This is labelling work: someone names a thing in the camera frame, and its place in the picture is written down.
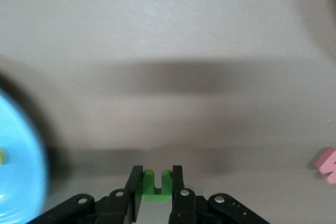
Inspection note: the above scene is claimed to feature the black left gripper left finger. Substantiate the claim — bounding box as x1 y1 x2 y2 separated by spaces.
124 165 144 222

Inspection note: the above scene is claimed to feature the blue plate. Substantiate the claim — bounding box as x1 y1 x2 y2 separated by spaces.
0 87 50 224

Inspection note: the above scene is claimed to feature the pink foam letter w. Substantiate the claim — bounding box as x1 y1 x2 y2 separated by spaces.
312 146 336 184

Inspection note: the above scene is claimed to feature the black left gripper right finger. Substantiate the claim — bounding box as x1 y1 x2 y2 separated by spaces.
171 165 185 201

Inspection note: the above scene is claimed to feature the green foam letter u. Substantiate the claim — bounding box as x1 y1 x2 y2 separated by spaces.
141 168 174 204

